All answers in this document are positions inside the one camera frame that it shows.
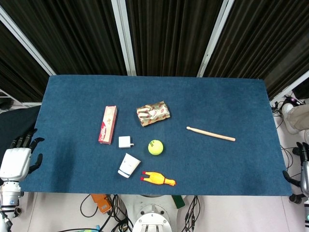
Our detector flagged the white robot torso base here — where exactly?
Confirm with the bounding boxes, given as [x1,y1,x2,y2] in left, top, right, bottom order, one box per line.
[125,194,186,232]

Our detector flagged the crumpled gold snack bag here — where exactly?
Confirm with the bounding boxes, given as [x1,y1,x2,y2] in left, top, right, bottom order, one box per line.
[136,101,171,127]

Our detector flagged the yellow rubber chicken toy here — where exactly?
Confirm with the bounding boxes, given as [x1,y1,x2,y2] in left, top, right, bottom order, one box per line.
[140,171,177,187]

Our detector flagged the black floor cable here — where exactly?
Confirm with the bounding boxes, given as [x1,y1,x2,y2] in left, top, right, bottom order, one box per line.
[80,193,99,218]
[184,195,206,232]

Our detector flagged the red toothpaste box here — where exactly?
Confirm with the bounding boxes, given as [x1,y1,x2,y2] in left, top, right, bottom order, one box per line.
[98,105,118,145]

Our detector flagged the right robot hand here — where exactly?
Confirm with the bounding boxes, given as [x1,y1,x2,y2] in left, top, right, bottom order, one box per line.
[282,142,309,192]

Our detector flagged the person leg beige trousers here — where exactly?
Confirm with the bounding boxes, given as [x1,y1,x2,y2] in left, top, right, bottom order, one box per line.
[287,104,309,131]

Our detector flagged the orange device on floor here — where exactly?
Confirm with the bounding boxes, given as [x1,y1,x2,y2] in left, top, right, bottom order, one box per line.
[90,193,113,215]

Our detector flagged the black curtain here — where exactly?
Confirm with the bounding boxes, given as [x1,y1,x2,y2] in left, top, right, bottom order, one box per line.
[0,0,309,102]

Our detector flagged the blue felt table cloth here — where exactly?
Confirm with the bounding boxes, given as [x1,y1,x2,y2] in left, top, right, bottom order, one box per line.
[18,74,293,197]

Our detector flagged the white charger cube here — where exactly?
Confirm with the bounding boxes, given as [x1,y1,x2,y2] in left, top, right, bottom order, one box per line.
[118,136,134,148]

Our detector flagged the white sneaker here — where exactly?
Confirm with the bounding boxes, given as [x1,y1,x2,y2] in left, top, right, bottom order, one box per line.
[281,102,300,135]

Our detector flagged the white frame post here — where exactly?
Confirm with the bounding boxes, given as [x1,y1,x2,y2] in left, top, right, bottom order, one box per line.
[0,5,57,76]
[111,0,137,76]
[197,0,235,78]

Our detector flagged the white paper cup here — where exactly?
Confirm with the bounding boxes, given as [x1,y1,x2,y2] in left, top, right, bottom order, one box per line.
[117,153,141,179]

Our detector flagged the black caster wheel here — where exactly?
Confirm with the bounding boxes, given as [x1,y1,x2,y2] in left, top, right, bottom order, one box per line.
[289,192,307,203]

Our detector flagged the green block on floor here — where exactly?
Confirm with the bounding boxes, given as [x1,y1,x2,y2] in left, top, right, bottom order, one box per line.
[171,195,186,209]

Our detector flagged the yellow tennis ball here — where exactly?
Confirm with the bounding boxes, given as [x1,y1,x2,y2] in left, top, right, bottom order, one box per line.
[148,139,164,156]

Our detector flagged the wooden drumstick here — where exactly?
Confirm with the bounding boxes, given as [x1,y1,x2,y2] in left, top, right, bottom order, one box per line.
[186,126,236,142]

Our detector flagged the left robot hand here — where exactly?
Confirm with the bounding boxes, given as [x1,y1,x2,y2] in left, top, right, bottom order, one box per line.
[0,128,45,182]

